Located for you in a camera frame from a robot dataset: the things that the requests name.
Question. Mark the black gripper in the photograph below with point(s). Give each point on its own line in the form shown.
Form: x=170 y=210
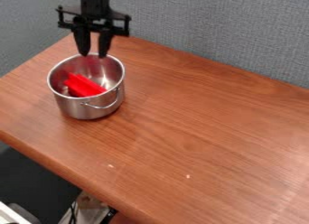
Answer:
x=93 y=17

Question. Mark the white object at corner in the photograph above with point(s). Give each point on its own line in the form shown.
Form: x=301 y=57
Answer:
x=12 y=214

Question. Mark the red plastic block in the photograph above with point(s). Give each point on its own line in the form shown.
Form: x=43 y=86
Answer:
x=82 y=87

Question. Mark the stainless steel pot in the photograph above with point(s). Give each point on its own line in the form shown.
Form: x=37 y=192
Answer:
x=106 y=72

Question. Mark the metal table leg bracket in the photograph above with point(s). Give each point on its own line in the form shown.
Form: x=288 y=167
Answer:
x=89 y=211

